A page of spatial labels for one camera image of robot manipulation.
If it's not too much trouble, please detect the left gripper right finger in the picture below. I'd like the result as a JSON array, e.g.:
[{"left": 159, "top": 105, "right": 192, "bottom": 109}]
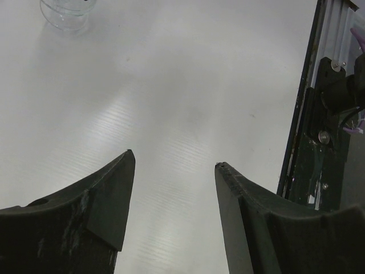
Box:
[{"left": 214, "top": 162, "right": 364, "bottom": 273}]

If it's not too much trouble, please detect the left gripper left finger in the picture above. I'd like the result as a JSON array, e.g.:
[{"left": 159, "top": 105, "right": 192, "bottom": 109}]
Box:
[{"left": 1, "top": 150, "right": 136, "bottom": 273}]

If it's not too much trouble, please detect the textured glass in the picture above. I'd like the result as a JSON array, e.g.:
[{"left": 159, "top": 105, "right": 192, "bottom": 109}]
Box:
[{"left": 39, "top": 0, "right": 97, "bottom": 31}]

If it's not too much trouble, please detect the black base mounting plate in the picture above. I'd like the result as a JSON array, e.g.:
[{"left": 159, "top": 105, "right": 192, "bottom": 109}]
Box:
[{"left": 277, "top": 55, "right": 364, "bottom": 212}]

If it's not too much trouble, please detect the aluminium rail frame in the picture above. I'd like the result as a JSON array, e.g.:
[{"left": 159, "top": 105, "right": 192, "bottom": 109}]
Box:
[{"left": 305, "top": 1, "right": 364, "bottom": 87}]

